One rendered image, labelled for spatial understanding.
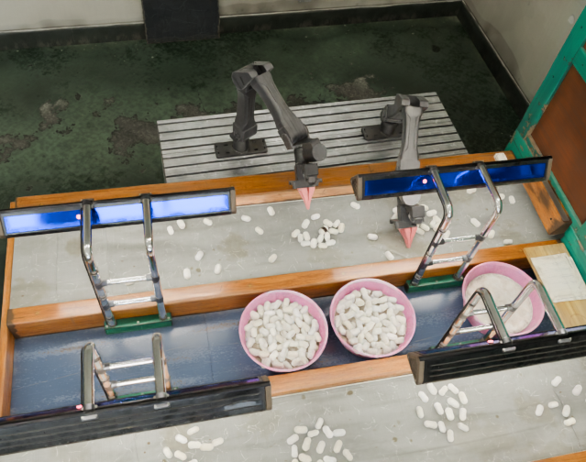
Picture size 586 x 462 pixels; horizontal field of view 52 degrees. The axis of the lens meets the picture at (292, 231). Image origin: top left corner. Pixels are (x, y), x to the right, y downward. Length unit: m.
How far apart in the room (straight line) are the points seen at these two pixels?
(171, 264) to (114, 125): 1.58
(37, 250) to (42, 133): 1.47
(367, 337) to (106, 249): 0.87
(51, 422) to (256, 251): 0.88
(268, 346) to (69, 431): 0.66
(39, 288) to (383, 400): 1.08
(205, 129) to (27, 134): 1.31
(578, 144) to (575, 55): 0.28
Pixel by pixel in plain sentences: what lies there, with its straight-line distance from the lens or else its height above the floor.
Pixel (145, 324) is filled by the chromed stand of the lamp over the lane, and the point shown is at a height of 0.70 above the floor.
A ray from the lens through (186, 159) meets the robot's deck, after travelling 2.31.
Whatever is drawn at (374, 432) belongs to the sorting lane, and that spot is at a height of 0.74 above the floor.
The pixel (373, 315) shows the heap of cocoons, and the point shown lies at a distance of 1.92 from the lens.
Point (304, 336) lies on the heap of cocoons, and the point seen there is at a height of 0.74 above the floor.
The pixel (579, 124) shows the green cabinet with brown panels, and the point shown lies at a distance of 2.18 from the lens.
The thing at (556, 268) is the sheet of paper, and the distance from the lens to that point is 2.18.
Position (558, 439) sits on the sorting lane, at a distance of 1.95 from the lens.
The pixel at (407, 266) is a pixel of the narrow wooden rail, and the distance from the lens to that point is 2.00.
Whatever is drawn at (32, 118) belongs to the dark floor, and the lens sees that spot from 3.53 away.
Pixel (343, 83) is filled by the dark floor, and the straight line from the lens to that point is 3.69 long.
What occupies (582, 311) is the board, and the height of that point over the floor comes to 0.78.
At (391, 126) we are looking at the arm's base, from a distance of 2.43.
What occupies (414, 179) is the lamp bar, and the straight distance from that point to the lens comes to 1.78.
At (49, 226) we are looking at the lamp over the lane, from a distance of 1.69.
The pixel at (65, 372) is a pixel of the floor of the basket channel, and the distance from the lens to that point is 1.91.
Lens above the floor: 2.40
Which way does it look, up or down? 55 degrees down
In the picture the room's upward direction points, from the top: 9 degrees clockwise
